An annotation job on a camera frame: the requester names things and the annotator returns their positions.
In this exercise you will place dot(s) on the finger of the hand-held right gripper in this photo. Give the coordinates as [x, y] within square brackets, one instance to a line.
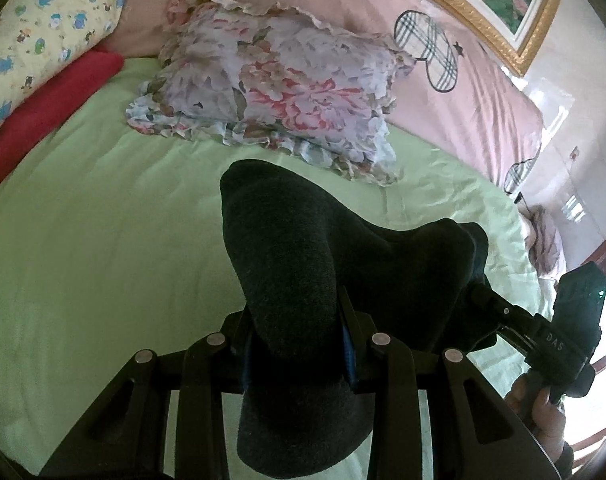
[508, 312]

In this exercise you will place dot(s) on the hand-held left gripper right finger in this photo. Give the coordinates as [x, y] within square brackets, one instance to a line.
[348, 355]

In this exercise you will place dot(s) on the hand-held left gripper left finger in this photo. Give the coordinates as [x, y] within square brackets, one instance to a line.
[198, 380]

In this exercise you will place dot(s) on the black pants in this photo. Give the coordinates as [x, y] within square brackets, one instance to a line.
[283, 240]

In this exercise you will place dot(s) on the person's right forearm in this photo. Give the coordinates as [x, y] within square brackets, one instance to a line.
[565, 460]

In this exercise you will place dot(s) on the person's right hand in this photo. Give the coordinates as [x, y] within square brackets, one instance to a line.
[548, 425]

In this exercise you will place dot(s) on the striped pink pillow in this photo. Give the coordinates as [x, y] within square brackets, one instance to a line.
[543, 240]

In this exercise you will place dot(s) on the green bed sheet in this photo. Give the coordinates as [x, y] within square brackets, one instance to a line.
[108, 235]

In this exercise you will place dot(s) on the floral ruffled pillow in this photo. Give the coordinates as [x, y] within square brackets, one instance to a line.
[283, 85]

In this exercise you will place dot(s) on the red pillow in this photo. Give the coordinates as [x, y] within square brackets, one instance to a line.
[48, 105]

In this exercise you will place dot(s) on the yellow printed pillow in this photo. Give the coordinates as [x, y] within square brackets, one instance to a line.
[43, 20]

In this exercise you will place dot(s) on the wall socket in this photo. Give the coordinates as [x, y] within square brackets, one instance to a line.
[575, 153]

